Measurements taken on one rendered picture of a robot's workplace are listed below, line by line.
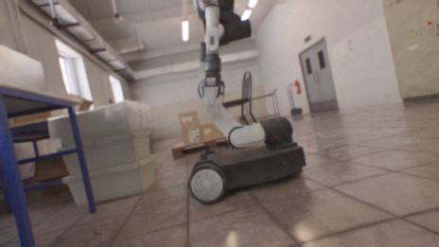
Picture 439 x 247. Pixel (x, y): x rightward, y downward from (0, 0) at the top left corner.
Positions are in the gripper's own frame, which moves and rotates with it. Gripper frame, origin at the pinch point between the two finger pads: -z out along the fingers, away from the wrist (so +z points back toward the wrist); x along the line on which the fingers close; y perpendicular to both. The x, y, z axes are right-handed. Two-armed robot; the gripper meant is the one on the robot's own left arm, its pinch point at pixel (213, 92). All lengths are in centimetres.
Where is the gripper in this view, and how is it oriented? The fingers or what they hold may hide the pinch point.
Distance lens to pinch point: 118.4
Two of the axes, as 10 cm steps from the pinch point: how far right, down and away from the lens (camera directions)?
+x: -10.0, 0.1, 0.6
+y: -0.6, 0.2, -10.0
